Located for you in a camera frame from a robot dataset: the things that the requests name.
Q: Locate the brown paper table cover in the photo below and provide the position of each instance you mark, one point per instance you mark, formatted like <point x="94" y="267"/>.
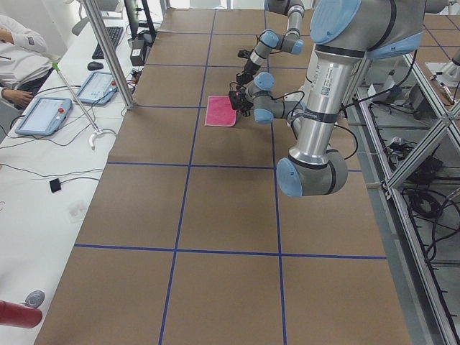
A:
<point x="188" y="239"/>

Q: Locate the black computer mouse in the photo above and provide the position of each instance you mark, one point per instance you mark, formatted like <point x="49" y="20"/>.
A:
<point x="94" y="65"/>

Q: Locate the round grey disc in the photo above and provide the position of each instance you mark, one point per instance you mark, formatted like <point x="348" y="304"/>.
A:
<point x="35" y="299"/>

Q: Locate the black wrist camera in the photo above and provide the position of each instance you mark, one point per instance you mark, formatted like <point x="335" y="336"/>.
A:
<point x="245" y="54"/>

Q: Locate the seated person white shirt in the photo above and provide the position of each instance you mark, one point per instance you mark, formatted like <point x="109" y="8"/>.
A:
<point x="24" y="65"/>

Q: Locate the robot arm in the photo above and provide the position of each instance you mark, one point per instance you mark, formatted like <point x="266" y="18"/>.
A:
<point x="343" y="32"/>
<point x="269" y="40"/>

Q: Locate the far teach pendant tablet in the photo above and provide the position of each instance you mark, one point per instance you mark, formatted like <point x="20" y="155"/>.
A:
<point x="98" y="89"/>

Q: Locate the near teach pendant tablet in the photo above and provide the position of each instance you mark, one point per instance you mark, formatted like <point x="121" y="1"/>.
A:
<point x="45" y="116"/>

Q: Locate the aluminium frame post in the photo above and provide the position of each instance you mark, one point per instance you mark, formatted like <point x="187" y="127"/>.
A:
<point x="94" y="16"/>

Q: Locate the teach pendant tablet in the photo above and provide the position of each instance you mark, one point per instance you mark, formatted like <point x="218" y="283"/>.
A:
<point x="98" y="89"/>
<point x="45" y="116"/>

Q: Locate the aluminium frame rack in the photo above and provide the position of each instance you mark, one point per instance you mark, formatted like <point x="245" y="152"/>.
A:
<point x="408" y="121"/>

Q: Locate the reacher grabber stick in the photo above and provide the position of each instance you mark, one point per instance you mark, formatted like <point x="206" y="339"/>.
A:
<point x="97" y="131"/>

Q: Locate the pink and grey towel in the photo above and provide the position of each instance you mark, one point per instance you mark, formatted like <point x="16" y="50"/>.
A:
<point x="219" y="112"/>

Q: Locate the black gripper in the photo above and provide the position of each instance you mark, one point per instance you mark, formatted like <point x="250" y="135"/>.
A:
<point x="249" y="67"/>
<point x="240" y="102"/>

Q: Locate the red cylinder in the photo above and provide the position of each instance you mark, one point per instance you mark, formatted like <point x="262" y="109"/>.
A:
<point x="20" y="316"/>

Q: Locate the black power adapter box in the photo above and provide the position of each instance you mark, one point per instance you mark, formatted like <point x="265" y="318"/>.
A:
<point x="138" y="51"/>

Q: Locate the small black square device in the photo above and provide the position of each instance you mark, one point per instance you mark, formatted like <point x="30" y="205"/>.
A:
<point x="55" y="185"/>

